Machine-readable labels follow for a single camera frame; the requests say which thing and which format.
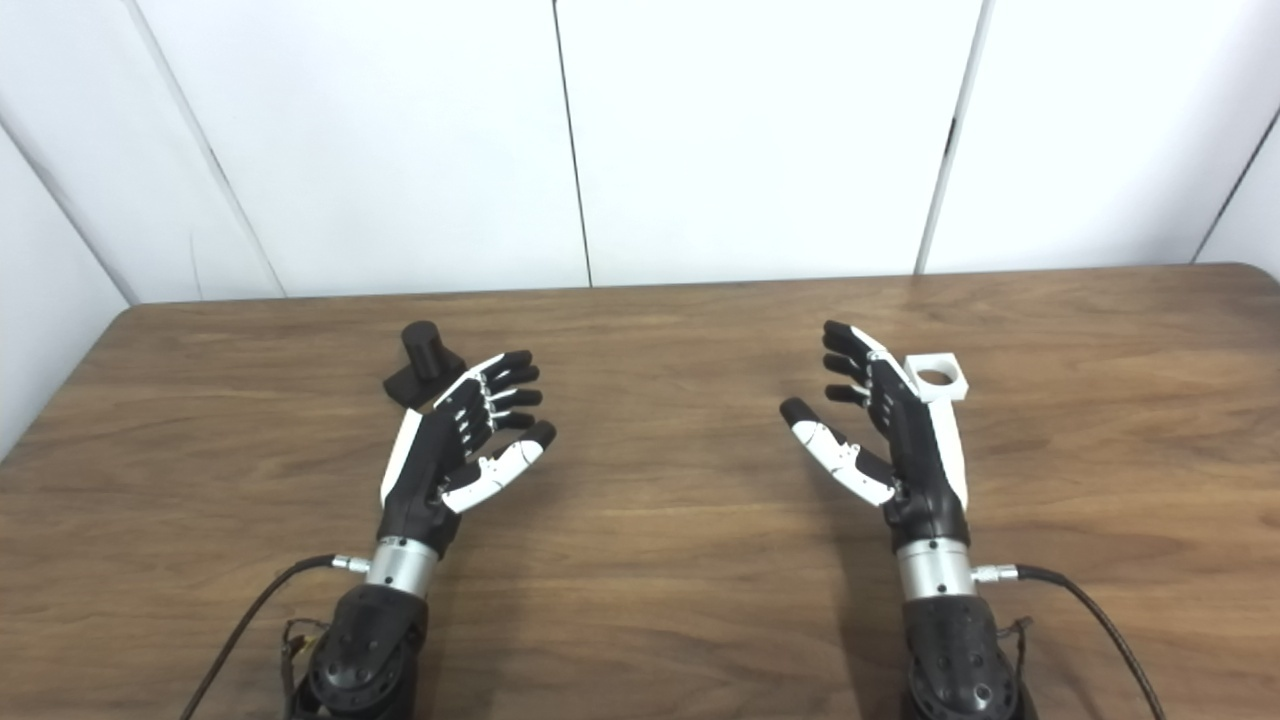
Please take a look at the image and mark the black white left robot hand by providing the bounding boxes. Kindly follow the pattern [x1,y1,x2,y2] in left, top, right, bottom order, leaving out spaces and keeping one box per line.
[378,349,558,557]

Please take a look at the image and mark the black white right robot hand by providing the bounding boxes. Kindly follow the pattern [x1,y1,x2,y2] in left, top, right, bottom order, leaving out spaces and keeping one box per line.
[780,320,973,553]

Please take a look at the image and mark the white square piece with hole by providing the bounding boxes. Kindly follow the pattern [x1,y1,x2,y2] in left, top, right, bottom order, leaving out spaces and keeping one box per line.
[903,352,971,404]

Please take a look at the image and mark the black peg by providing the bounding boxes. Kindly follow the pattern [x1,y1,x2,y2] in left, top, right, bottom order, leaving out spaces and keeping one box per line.
[383,320,469,409]

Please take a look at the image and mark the thin left arm wire bundle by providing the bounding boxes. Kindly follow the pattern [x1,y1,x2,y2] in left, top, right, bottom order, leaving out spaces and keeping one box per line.
[280,618,331,701]

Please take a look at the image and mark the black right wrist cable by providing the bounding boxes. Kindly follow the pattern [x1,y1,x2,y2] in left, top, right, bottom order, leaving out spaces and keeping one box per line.
[972,563,1167,720]

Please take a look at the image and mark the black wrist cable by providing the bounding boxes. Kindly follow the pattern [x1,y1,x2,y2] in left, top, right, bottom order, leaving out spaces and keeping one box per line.
[972,563,1167,720]
[180,555,373,720]

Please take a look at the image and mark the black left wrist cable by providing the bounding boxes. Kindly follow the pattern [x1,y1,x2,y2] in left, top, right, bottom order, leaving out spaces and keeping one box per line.
[180,555,373,720]

